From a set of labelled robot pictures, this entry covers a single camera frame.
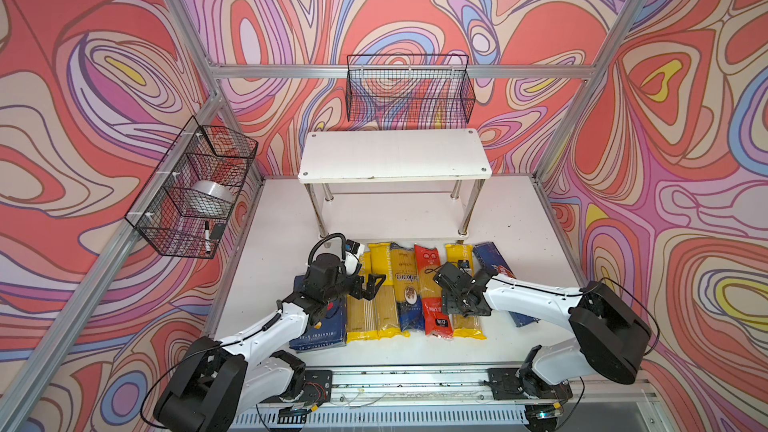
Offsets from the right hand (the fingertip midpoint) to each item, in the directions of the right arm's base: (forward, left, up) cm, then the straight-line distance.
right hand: (462, 311), depth 87 cm
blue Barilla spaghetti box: (+15, -11, +4) cm, 19 cm away
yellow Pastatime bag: (-1, +29, +4) cm, 30 cm away
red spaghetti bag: (-5, +9, +5) cm, 11 cm away
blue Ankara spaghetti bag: (+5, +16, +4) cm, 17 cm away
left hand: (+9, +25, +11) cm, 29 cm away
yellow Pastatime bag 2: (-2, +22, +3) cm, 23 cm away
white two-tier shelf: (+42, +18, +11) cm, 47 cm away
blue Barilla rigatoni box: (-7, +37, +8) cm, 39 cm away
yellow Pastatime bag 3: (-5, -1, +3) cm, 6 cm away
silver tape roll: (+20, +65, +34) cm, 76 cm away
